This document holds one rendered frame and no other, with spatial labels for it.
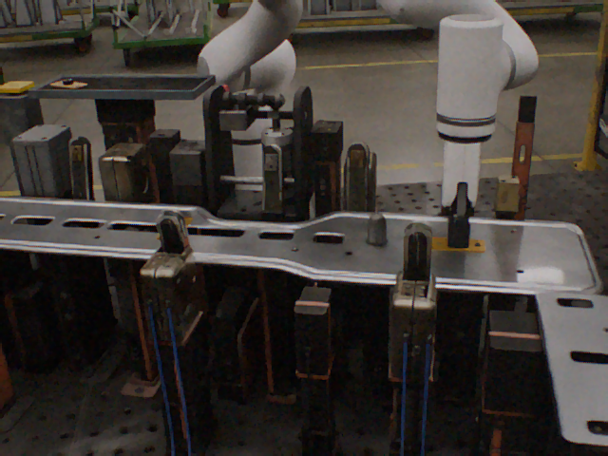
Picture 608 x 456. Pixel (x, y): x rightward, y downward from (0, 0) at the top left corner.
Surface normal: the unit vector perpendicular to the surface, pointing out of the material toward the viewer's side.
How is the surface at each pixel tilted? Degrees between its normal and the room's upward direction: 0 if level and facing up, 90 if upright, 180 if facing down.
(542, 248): 0
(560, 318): 0
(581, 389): 0
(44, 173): 90
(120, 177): 90
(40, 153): 90
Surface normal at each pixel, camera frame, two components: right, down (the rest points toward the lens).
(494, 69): 0.59, 0.32
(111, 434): -0.04, -0.90
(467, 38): -0.32, 0.42
